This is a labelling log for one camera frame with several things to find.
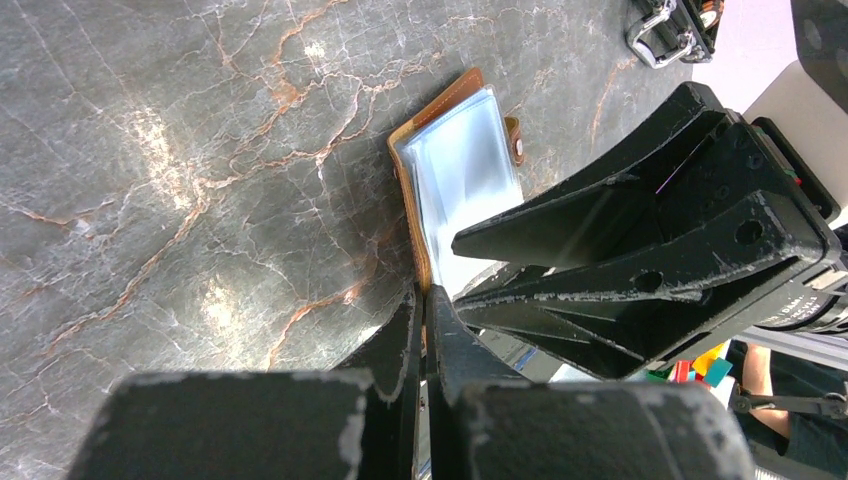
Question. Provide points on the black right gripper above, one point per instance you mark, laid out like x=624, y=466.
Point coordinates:
x=745, y=243

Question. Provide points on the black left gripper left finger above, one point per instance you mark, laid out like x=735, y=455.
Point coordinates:
x=392, y=355

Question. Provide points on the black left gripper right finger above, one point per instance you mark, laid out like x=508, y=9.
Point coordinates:
x=460, y=370

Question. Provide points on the brown leather card holder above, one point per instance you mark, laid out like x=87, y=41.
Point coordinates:
x=456, y=160

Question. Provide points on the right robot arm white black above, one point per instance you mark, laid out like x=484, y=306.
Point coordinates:
x=804, y=111

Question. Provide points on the black poker chip case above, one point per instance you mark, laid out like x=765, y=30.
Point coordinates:
x=676, y=31

